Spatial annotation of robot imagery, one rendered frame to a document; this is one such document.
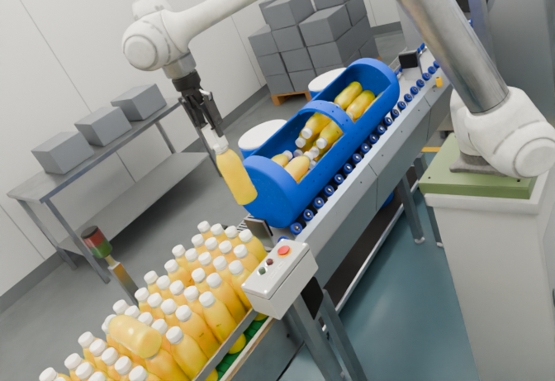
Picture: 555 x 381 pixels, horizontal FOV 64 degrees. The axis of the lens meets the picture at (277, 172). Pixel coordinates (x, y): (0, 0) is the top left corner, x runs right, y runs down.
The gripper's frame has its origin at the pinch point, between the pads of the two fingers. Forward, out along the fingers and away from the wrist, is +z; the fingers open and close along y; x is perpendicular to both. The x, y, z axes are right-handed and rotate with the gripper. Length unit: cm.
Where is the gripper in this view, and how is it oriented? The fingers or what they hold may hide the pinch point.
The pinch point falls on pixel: (215, 137)
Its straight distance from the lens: 132.3
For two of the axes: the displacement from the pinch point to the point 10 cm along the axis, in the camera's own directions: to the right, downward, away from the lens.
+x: -5.8, 5.7, -5.8
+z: 3.7, 8.2, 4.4
